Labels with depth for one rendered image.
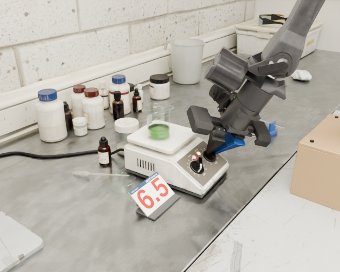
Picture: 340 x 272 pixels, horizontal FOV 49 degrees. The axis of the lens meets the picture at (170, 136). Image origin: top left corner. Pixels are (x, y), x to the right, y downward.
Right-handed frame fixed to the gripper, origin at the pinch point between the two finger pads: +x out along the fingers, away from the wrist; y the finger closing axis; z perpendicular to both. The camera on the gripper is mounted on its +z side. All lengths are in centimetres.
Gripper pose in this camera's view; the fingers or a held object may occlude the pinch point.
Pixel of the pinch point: (217, 142)
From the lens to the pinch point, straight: 79.9
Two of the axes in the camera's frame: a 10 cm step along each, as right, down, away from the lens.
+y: -8.9, -1.7, -4.3
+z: -1.8, -7.3, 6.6
